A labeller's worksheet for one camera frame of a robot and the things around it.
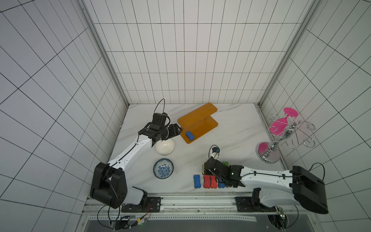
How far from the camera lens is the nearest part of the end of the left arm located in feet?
1.98

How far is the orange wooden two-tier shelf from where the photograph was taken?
0.93 meters

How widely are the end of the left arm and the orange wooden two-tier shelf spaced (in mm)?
155
